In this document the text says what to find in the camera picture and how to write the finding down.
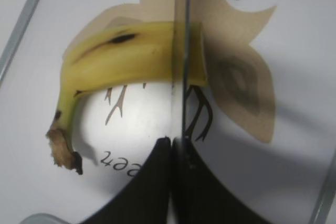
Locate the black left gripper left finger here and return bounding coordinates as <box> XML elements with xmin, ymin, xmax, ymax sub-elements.
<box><xmin>83</xmin><ymin>137</ymin><xmax>171</xmax><ymax>224</ymax></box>

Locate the white cutting board grey rim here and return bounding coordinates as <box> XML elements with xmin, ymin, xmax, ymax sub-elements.
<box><xmin>1</xmin><ymin>0</ymin><xmax>335</xmax><ymax>223</ymax></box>

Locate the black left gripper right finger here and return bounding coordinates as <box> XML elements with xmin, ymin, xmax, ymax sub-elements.
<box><xmin>181</xmin><ymin>140</ymin><xmax>263</xmax><ymax>223</ymax></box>

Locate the yellow banana with stem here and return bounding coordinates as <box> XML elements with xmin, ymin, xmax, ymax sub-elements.
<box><xmin>45</xmin><ymin>20</ymin><xmax>208</xmax><ymax>175</ymax></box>

